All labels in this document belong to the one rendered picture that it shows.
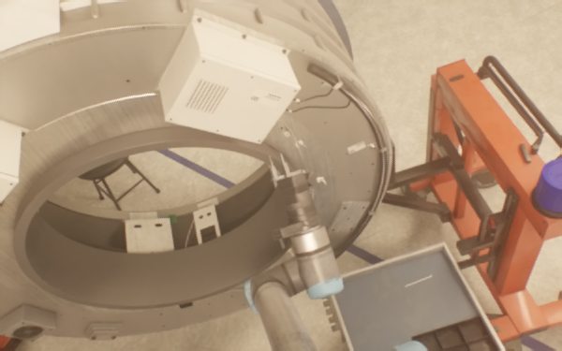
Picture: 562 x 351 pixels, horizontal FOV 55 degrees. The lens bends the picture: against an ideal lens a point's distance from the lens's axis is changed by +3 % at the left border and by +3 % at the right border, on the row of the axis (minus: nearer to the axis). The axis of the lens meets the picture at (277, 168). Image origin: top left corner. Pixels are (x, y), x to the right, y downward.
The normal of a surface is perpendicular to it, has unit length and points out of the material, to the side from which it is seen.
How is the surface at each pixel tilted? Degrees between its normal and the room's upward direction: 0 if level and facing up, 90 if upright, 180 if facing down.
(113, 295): 50
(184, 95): 90
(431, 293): 0
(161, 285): 23
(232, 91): 90
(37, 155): 90
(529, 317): 0
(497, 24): 0
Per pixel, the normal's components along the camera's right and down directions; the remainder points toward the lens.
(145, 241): 0.26, -0.69
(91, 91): 0.25, 0.74
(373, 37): -0.18, -0.60
